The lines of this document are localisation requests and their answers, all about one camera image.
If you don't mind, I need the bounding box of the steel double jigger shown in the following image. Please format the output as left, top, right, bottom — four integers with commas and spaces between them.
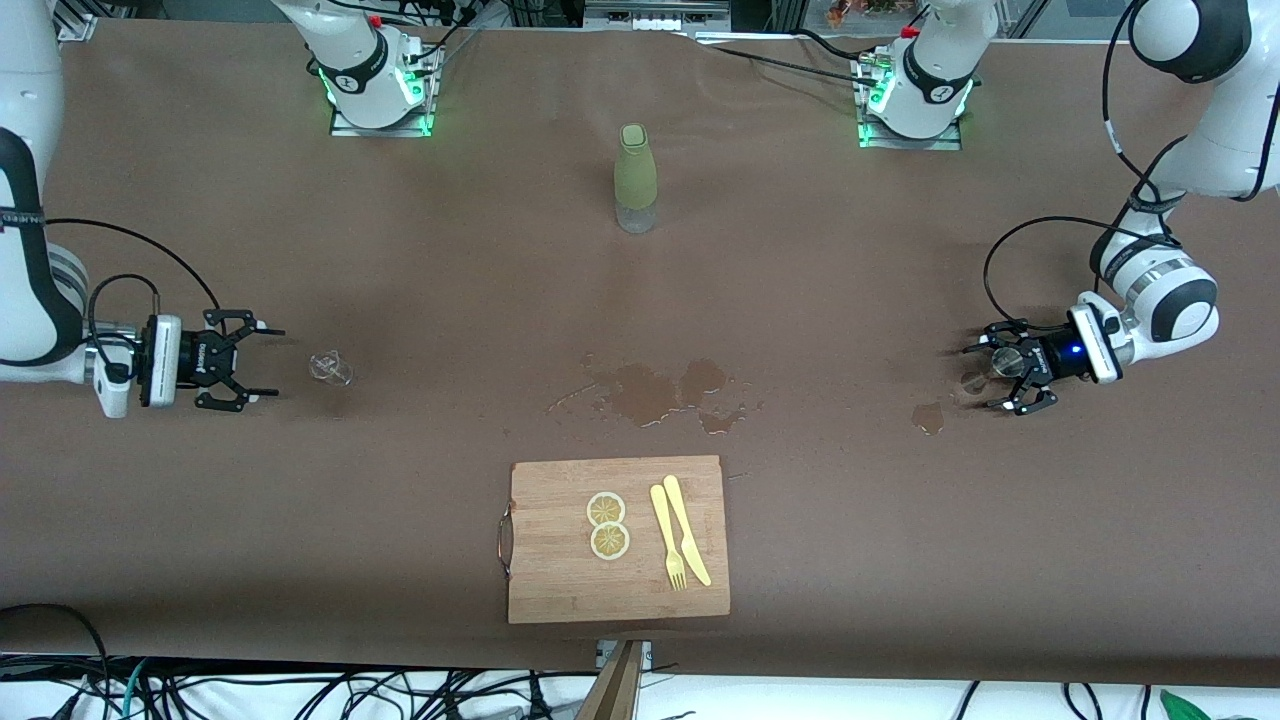
959, 346, 1025, 397

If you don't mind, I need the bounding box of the clear glass measuring cup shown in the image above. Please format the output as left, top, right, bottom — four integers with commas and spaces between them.
308, 349, 356, 388

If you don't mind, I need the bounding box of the brown table cover sheet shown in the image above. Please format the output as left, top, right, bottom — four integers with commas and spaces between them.
0, 18, 1280, 691

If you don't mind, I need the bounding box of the yellow plastic knife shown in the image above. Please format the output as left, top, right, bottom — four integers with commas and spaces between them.
663, 474, 713, 588

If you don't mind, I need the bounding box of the yellow plastic fork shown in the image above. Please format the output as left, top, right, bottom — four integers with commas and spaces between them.
650, 484, 689, 592

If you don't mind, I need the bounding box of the green sleeved glass bottle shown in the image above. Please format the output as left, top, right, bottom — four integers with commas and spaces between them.
613, 123, 660, 235

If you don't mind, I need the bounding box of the wooden cutting board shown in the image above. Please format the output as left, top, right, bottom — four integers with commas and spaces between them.
497, 455, 732, 625

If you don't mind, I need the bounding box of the grey metal rack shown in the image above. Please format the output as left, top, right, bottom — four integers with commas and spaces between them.
585, 0, 732, 31

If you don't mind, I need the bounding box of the wooden beam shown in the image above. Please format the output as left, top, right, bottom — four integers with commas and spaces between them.
575, 640, 646, 720

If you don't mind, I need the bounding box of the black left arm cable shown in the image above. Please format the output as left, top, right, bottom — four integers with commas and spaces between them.
982, 0, 1181, 326

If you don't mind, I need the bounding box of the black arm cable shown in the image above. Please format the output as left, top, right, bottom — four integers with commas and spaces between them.
45, 218, 223, 383
982, 0, 1181, 326

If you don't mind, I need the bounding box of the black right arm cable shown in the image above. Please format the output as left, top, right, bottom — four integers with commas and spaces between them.
45, 218, 223, 383

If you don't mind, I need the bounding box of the aluminium arm base plate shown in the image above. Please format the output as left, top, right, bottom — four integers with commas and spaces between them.
329, 40, 435, 139
857, 55, 964, 152

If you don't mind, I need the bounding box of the black looped cable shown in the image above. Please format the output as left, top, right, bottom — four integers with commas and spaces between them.
0, 603, 113, 720

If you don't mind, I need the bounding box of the teal cable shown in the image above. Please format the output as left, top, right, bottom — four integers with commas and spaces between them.
118, 658, 153, 720

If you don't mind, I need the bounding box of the aluminium frame post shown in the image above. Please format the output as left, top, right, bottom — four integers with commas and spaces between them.
55, 0, 101, 43

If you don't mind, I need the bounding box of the black cable lying on cover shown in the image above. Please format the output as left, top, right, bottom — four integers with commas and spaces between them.
695, 40, 886, 91

